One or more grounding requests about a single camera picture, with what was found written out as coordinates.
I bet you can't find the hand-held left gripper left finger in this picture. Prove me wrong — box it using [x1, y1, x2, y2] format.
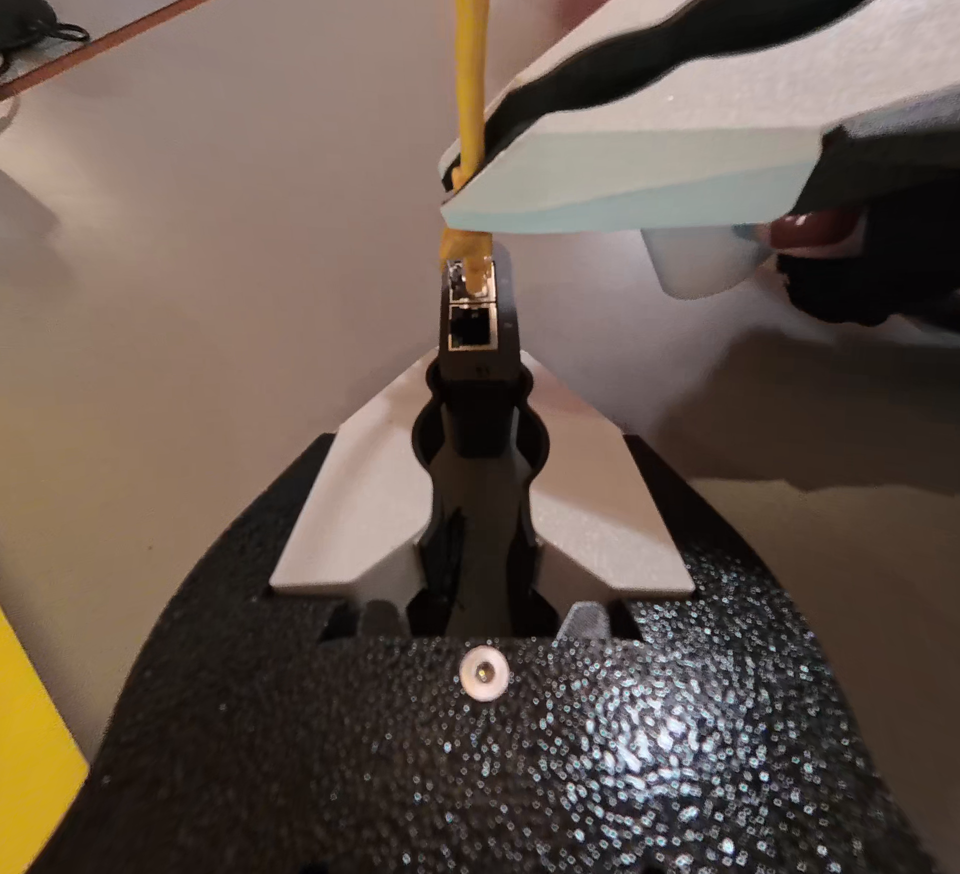
[268, 355, 451, 609]

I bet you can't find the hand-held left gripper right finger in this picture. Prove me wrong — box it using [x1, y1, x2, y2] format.
[516, 350, 696, 609]

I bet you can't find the black ethernet splitter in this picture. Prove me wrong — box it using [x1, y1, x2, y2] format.
[437, 244, 520, 461]

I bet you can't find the yellow ethernet cable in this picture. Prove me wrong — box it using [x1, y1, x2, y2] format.
[437, 0, 498, 294]

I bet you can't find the person's right hand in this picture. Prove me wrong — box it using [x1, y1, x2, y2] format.
[756, 187, 960, 328]

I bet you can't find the yellow plastic bin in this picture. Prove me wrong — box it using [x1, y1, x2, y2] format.
[0, 604, 90, 874]

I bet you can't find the dark drawstring bag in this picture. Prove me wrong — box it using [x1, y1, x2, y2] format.
[0, 0, 91, 69]

